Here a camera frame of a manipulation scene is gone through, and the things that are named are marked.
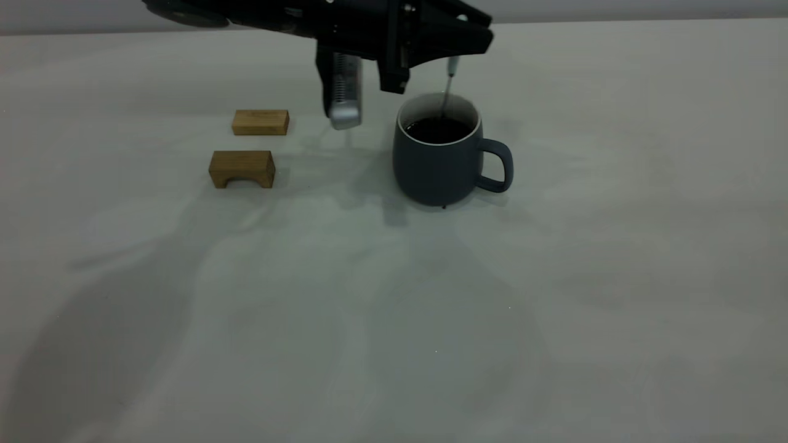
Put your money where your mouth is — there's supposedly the dark grey ceramic mug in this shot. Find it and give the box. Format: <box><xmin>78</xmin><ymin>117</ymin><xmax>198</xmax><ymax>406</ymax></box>
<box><xmin>393</xmin><ymin>92</ymin><xmax>514</xmax><ymax>207</ymax></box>

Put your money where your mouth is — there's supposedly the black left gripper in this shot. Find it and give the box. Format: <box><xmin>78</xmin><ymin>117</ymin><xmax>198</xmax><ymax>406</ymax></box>
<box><xmin>314</xmin><ymin>0</ymin><xmax>495</xmax><ymax>95</ymax></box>

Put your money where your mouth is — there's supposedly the arched wooden block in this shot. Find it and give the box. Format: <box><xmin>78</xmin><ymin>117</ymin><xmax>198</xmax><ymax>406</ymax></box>
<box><xmin>208</xmin><ymin>150</ymin><xmax>276</xmax><ymax>190</ymax></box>

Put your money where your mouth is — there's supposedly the flat rectangular wooden block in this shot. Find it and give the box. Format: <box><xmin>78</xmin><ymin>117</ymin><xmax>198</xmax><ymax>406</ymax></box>
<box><xmin>231</xmin><ymin>110</ymin><xmax>290</xmax><ymax>137</ymax></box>

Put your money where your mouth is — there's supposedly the spoon with pale blue handle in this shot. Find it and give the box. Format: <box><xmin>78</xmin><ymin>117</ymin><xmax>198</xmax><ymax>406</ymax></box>
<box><xmin>439</xmin><ymin>57</ymin><xmax>461</xmax><ymax>119</ymax></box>

